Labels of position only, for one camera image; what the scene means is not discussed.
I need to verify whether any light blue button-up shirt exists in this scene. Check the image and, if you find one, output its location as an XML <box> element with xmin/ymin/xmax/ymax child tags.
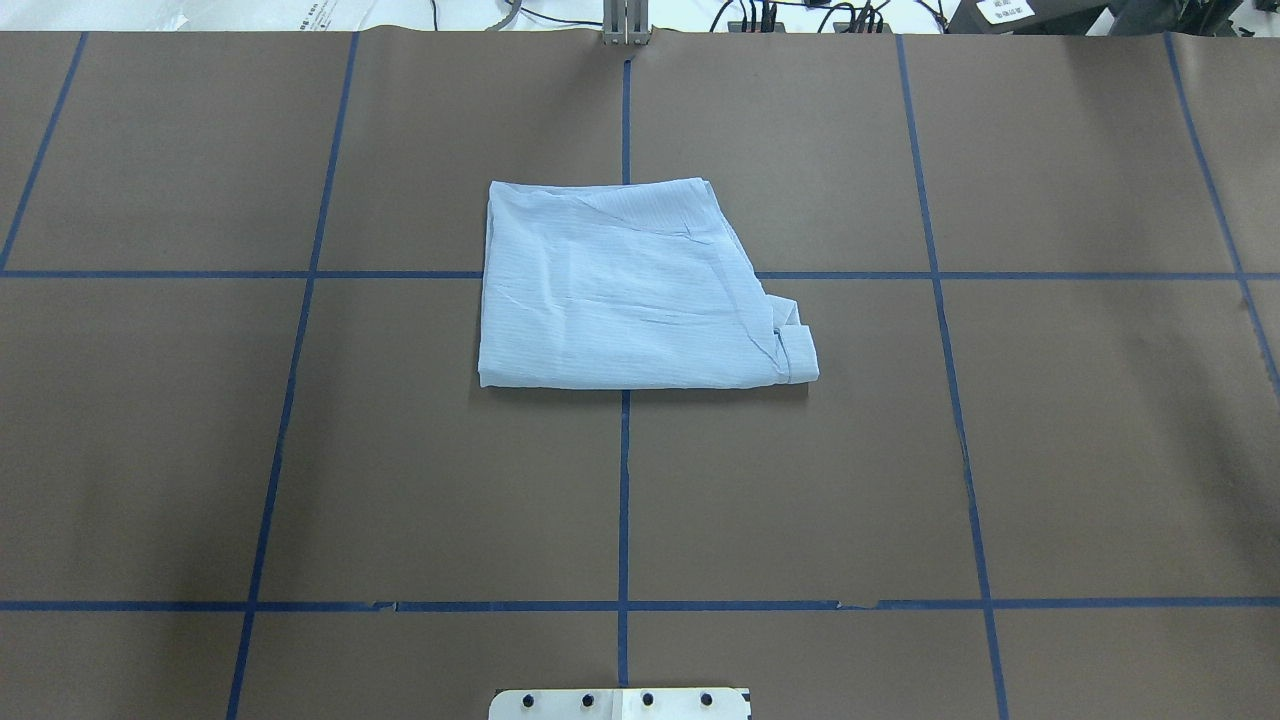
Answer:
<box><xmin>477</xmin><ymin>177</ymin><xmax>820</xmax><ymax>391</ymax></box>

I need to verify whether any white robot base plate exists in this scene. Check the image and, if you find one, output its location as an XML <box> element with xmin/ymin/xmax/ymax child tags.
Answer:
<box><xmin>488</xmin><ymin>687</ymin><xmax>753</xmax><ymax>719</ymax></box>

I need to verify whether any aluminium frame post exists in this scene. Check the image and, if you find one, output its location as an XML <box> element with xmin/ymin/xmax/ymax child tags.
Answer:
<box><xmin>602</xmin><ymin>0</ymin><xmax>652</xmax><ymax>46</ymax></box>

